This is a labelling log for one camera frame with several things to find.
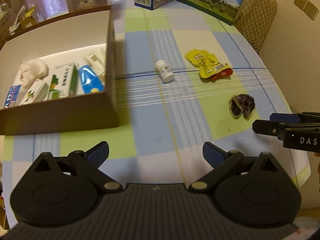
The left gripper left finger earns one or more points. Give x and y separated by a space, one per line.
88 163

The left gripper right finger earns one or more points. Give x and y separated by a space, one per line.
223 164

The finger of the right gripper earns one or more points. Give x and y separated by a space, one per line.
285 118
285 131

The dark velvet scrunchie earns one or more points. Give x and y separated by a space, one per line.
242 105

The red candy packet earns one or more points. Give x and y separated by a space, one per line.
222 74

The blue white toothpaste tube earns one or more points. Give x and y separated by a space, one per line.
90 82

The green medicine box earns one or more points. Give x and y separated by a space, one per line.
64 82

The white ointment box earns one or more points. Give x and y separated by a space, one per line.
36 93

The yellow snack packet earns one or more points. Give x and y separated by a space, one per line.
207 63

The blue dental floss box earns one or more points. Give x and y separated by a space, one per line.
12 95

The small white pill bottle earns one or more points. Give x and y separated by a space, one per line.
164 71

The white sock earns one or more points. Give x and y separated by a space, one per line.
31 71

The person's right hand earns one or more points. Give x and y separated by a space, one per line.
317 155

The plaid tablecloth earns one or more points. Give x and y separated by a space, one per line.
164 125

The quilted beige chair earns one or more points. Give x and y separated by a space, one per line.
254 19

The brown cardboard storage box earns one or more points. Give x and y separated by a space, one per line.
58 41

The bin with trash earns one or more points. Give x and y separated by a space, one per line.
24 19

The wall power sockets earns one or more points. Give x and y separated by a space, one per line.
308 8

